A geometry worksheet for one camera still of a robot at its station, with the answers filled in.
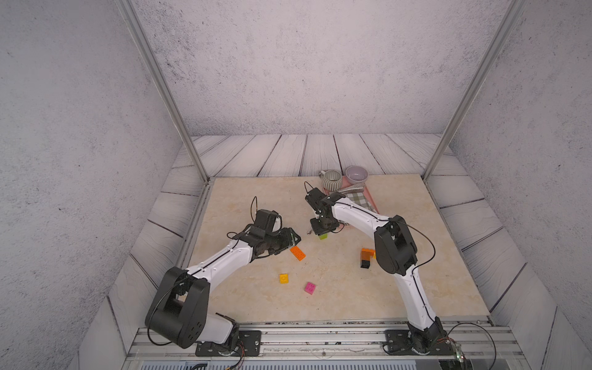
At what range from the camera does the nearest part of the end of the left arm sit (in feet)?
2.11

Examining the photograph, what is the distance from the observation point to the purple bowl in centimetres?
117

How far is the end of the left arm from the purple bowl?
1.55 ft

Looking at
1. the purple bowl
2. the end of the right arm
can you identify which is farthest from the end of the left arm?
the purple bowl
